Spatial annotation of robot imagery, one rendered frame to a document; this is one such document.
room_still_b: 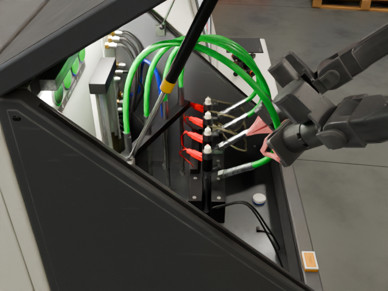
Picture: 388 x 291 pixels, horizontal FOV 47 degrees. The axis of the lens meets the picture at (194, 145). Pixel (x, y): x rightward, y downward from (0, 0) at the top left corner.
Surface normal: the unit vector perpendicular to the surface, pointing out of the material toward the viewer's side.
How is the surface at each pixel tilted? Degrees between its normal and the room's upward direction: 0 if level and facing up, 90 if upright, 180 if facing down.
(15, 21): 0
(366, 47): 71
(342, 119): 41
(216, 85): 90
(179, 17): 90
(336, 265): 0
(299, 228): 0
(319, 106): 49
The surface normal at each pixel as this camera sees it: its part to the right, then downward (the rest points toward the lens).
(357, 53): -0.09, 0.23
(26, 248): -0.03, 0.58
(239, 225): 0.00, -0.81
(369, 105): -0.64, -0.70
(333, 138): -0.61, 0.72
